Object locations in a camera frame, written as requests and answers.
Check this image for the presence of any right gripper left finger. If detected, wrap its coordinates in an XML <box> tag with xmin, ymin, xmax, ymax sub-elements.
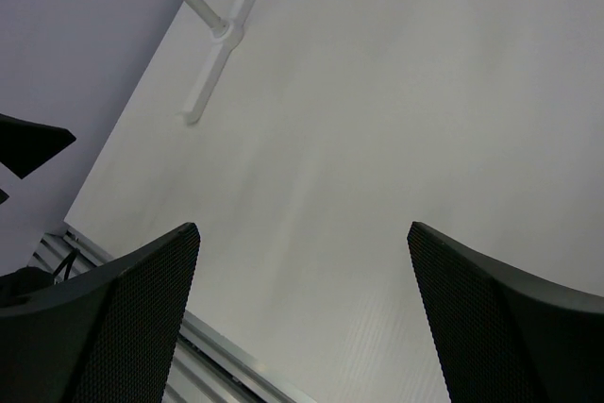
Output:
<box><xmin>1</xmin><ymin>223</ymin><xmax>200</xmax><ymax>402</ymax></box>

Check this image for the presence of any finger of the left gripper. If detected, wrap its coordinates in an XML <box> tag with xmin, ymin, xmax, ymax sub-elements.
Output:
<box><xmin>1</xmin><ymin>114</ymin><xmax>76</xmax><ymax>179</ymax></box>

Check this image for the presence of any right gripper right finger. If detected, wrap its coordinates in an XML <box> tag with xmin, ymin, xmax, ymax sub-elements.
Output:
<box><xmin>407</xmin><ymin>222</ymin><xmax>603</xmax><ymax>402</ymax></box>

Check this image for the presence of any aluminium mounting rail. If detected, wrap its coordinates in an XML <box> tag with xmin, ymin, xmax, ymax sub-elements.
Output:
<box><xmin>29</xmin><ymin>227</ymin><xmax>313</xmax><ymax>403</ymax></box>

